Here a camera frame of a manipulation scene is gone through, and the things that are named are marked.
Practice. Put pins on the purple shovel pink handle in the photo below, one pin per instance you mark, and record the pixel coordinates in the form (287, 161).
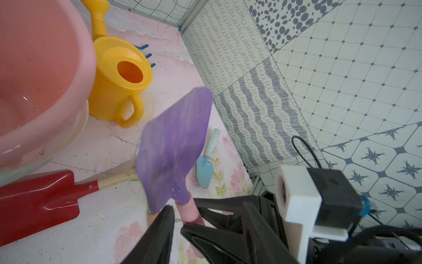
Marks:
(169, 147)

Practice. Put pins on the yellow watering can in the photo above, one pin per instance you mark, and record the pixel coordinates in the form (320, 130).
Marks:
(123, 72)

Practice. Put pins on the light blue trowel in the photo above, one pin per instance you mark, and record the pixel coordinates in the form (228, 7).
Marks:
(205, 169)

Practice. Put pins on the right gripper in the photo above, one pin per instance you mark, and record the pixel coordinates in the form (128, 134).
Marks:
(226, 213)

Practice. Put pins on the red shovel wooden handle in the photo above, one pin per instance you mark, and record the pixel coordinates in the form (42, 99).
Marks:
(33, 205)

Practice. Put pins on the blue rake yellow handle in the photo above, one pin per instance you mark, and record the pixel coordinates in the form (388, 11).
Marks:
(146, 54)

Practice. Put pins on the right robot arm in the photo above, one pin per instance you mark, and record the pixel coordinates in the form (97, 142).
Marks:
(375, 245)

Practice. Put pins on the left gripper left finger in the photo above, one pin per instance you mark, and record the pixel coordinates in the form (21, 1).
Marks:
(155, 245)

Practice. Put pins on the pink plastic bucket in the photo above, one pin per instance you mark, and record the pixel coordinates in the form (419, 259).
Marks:
(48, 68)

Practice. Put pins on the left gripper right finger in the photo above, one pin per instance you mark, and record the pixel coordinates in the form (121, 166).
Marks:
(257, 244)

